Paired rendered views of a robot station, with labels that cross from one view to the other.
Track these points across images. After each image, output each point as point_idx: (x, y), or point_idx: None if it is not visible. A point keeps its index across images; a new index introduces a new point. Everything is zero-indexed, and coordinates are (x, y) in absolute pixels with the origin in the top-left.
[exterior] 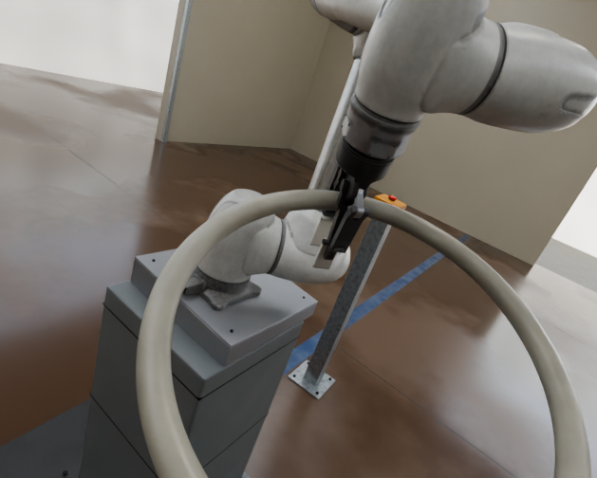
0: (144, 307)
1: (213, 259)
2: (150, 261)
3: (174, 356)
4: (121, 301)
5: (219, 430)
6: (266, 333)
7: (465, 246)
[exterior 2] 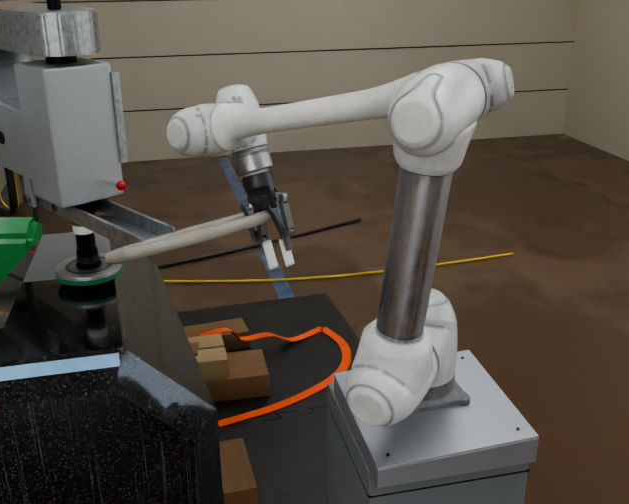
0: None
1: None
2: (461, 356)
3: None
4: None
5: (337, 489)
6: (347, 410)
7: (197, 230)
